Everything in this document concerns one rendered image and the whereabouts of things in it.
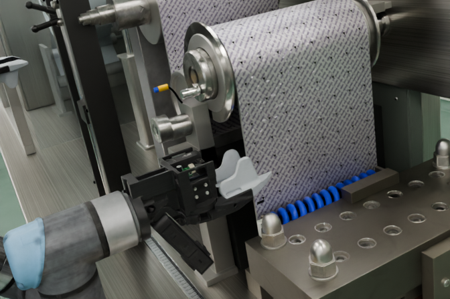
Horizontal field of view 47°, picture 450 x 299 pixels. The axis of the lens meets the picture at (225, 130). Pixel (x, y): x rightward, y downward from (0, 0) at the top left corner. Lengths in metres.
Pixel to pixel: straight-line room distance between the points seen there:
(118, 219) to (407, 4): 0.55
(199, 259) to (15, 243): 0.24
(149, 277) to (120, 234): 0.30
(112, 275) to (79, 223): 0.34
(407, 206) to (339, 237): 0.12
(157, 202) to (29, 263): 0.17
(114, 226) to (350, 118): 0.40
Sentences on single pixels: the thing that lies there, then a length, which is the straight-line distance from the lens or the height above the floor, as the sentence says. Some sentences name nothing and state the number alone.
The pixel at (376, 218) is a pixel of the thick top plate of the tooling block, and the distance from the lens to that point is 0.77.
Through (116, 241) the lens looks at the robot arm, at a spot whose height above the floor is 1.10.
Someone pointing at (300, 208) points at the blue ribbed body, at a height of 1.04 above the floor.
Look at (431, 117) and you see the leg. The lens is 1.18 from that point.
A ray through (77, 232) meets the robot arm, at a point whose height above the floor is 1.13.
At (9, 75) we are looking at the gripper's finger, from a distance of 1.31.
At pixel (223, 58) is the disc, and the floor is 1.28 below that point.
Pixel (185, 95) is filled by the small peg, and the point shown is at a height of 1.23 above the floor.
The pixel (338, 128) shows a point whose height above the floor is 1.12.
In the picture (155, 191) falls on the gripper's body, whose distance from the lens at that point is 0.68.
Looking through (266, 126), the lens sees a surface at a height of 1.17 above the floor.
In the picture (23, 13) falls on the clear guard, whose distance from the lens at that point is 1.66.
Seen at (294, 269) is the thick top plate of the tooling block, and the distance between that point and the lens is 0.68.
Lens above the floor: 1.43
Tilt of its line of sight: 20 degrees down
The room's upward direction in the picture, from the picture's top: 10 degrees counter-clockwise
